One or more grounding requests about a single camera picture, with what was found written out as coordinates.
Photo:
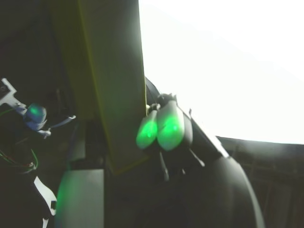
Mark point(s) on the yellow book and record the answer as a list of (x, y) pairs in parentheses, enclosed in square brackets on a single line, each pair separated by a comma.
[(114, 71)]

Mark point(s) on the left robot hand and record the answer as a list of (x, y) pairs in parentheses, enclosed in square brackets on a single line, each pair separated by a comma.
[(171, 128)]

